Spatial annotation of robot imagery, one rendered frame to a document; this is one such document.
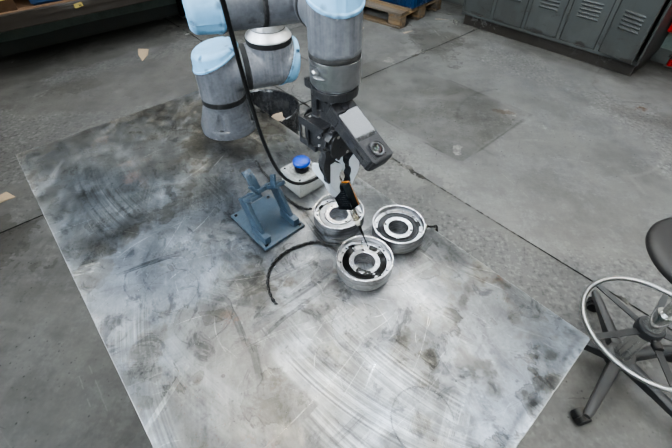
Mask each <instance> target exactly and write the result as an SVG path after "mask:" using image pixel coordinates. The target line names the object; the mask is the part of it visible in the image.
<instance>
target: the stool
mask: <svg viewBox="0 0 672 448"><path fill-rule="evenodd" d="M645 244H646V249H647V252H648V254H649V256H650V259H651V261H652V262H653V264H654V265H655V267H656V268H657V269H658V271H659V272H660V273H661V274H662V275H663V276H664V277H665V278H666V279H667V280H668V281H669V282H670V283H671V284H672V217H669V218H666V219H663V220H660V221H658V222H656V223H655V224H653V225H652V226H651V228H650V229H649V230H648V232H647V234H646V238H645ZM608 281H629V282H634V283H639V284H642V285H645V286H648V287H650V288H653V289H655V290H657V291H660V292H662V295H661V297H660V299H659V301H658V303H657V305H656V307H655V309H654V311H653V312H652V313H651V314H650V315H649V316H647V315H643V316H640V317H638V316H637V315H636V314H635V313H634V312H632V311H631V310H630V309H629V308H628V307H627V306H625V305H624V304H623V303H622V302H621V301H620V300H619V299H617V298H616V297H615V296H614V295H613V294H612V293H610V292H609V291H608V290H607V289H606V288H605V287H604V286H602V285H601V283H604V282H608ZM595 286H596V287H597V288H598V289H599V290H600V291H601V292H603V293H604V294H605V295H606V296H607V297H608V298H609V299H611V300H612V301H613V302H614V303H615V304H616V305H617V306H619V307H620V308H621V309H622V310H623V311H624V312H625V313H626V314H628V315H629V316H630V317H631V318H632V319H633V320H634V321H635V322H634V324H633V328H631V329H623V330H616V327H615V325H614V323H613V321H612V318H611V316H610V314H609V312H608V310H607V307H606V305H605V303H604V301H603V299H602V297H601V294H600V293H599V292H598V290H593V291H592V297H589V298H588V299H587V296H588V294H589V293H590V291H591V290H592V289H593V288H594V287H595ZM669 297H671V298H672V292H670V291H668V290H666V289H664V288H662V287H660V286H658V285H655V284H653V283H650V282H648V281H644V280H641V279H637V278H633V277H626V276H608V277H604V278H600V279H598V280H595V281H594V282H592V283H590V284H589V285H588V286H587V287H586V289H585V290H584V291H583V294H582V296H581V300H580V313H581V318H582V321H583V324H584V326H585V328H586V330H587V332H588V334H589V336H590V337H591V338H590V340H589V342H588V343H587V345H586V346H585V348H584V350H586V351H588V352H591V353H593V354H595V355H597V356H599V357H601V358H603V359H604V361H605V362H606V363H607V364H606V366H605V368H604V370H603V372H602V374H601V376H600V378H599V380H598V382H597V384H596V386H595V388H594V390H593V392H592V394H591V396H590V398H589V400H588V402H587V404H586V406H585V408H584V407H578V408H575V409H573V410H571V411H570V413H571V415H572V417H573V419H574V420H575V422H576V423H577V425H578V426H582V425H585V424H588V423H590V422H592V419H591V418H592V417H593V416H594V415H595V413H596V412H597V410H598V408H599V406H600V405H601V403H602V401H603V400H604V398H605V396H606V395H607V393H608V391H609V390H610V388H611V386H612V384H613V383H614V381H615V379H616V377H617V376H618V374H619V372H620V371H623V372H624V373H625V374H626V375H627V376H628V377H629V378H630V379H631V380H632V381H633V382H635V383H636V384H637V385H638V386H639V387H640V388H641V389H642V390H643V391H644V392H645V393H646V394H647V395H648V396H650V397H651V398H652V399H653V400H654V401H655V402H656V403H657V404H658V405H659V406H660V407H661V408H662V409H663V410H664V411H665V412H666V413H667V414H669V415H670V416H671V417H672V400H671V399H670V398H669V397H668V396H667V395H666V394H665V393H664V392H667V393H671V394H672V372H671V370H670V368H669V365H668V363H667V362H672V344H670V345H662V343H661V342H659V341H660V340H662V339H663V338H664V339H667V340H669V341H672V335H670V334H667V331H666V328H667V327H668V326H669V325H670V324H672V301H671V302H670V303H669V304H668V305H666V303H667V301H668V299H669ZM586 299H587V301H586ZM586 303H587V309H588V310H589V311H591V312H597V315H598V319H599V322H600V325H601V329H602V332H601V333H594V332H593V330H592V328H591V326H590V324H589V321H588V318H587V314H586ZM665 305H666V306H665ZM624 336H627V337H626V338H625V339H624V340H623V341H622V342H621V339H620V337H624ZM602 339H605V342H606V344H604V343H602V342H600V341H599V340H602ZM648 343H651V344H650V345H651V346H646V345H647V344H648ZM654 358H658V361H659V363H660V365H661V368H662V370H663V372H664V375H665V377H666V380H667V382H668V384H669V387H668V386H664V385H661V384H658V383H656V382H654V381H653V380H652V379H651V378H650V377H649V376H648V375H647V374H646V373H645V372H644V371H643V370H642V369H641V368H640V367H639V366H638V365H637V364H636V362H637V361H642V360H648V359H654ZM663 391H664V392H663Z"/></svg>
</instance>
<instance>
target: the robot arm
mask: <svg viewBox="0 0 672 448"><path fill-rule="evenodd" d="M182 3H183V7H184V10H185V14H186V18H187V22H188V25H189V28H190V30H191V31H192V32H193V33H194V34H196V35H212V34H219V35H222V34H225V33H226V32H228V29H227V25H226V22H225V18H224V14H223V11H222V7H221V3H220V0H182ZM226 4H227V8H228V11H229V15H230V19H231V23H232V27H233V31H241V30H247V31H246V33H245V41H246V42H245V43H237V46H238V50H239V54H240V57H241V61H242V65H243V69H244V72H245V76H246V80H247V83H248V87H249V90H252V89H258V88H264V87H269V86H275V85H284V84H286V83H290V82H293V81H295V80H296V79H297V77H298V75H299V72H300V64H301V57H300V53H299V51H300V48H299V44H298V41H297V39H296V38H295V37H294V36H292V34H291V31H290V30H289V29H288V28H287V27H286V26H285V25H288V24H295V23H303V25H304V26H306V27H307V39H308V55H309V72H310V76H307V77H305V78H304V83H305V86H306V87H308V88H310V89H311V107H310V108H307V109H306V111H305V112H304V113H301V114H299V115H298V120H299V133H300V141H301V142H302V143H303V144H305V145H306V146H308V148H310V149H311V150H313V151H314V152H317V151H320V152H321V154H320V156H319V159H318V163H313V164H312V170H313V172H314V173H315V174H316V175H317V176H318V177H319V178H320V179H321V181H322V182H323V183H324V184H325V186H326V188H327V191H328V192H329V193H330V194H331V195H332V196H333V197H336V196H337V195H338V194H339V193H340V192H341V191H340V187H339V186H340V182H341V181H340V179H339V176H340V173H341V170H343V171H344V175H345V177H344V181H351V183H353V181H354V178H355V176H356V174H357V172H358V169H359V166H360V165H362V166H363V168H364V169H365V170H366V171H372V170H374V169H376V168H378V167H380V166H381V165H383V164H385V163H386V162H387V161H388V160H389V159H390V158H391V156H392V154H393V152H392V150H391V149H390V148H389V146H388V145H387V144H386V142H385V141H384V140H383V139H382V137H381V136H380V135H379V133H378V132H377V131H376V129H375V128H374V127H373V125H372V124H371V123H370V121H369V120H368V119H367V118H366V116H365V115H364V114H363V112H362V111H361V110H360V108H359V107H358V106H357V104H356V103H355V102H354V100H353V99H354V98H355V97H356V96H357V95H358V92H359V83H360V81H361V58H362V54H361V51H362V33H363V13H364V6H365V0H226ZM191 60H192V65H193V72H194V74H195V77H196V81H197V85H198V89H199V92H200V96H201V100H202V104H203V108H202V118H201V126H202V130H203V133H204V134H205V135H206V136H207V137H208V138H210V139H213V140H217V141H232V140H237V139H241V138H243V137H246V136H248V135H249V134H251V133H252V132H253V131H254V130H255V129H256V125H255V122H254V119H253V116H252V113H251V110H250V107H249V103H248V100H247V98H246V93H245V90H244V86H243V83H242V79H241V76H240V72H239V69H238V65H237V62H236V58H235V55H234V51H233V47H232V44H231V40H230V37H224V36H222V37H215V38H211V39H208V40H206V41H203V42H201V43H200V44H198V45H197V46H196V47H195V48H194V49H193V51H192V53H191ZM310 112H312V113H310ZM308 113H310V114H308ZM306 114H308V115H306ZM302 125H303V126H305V137H303V136H302Z"/></svg>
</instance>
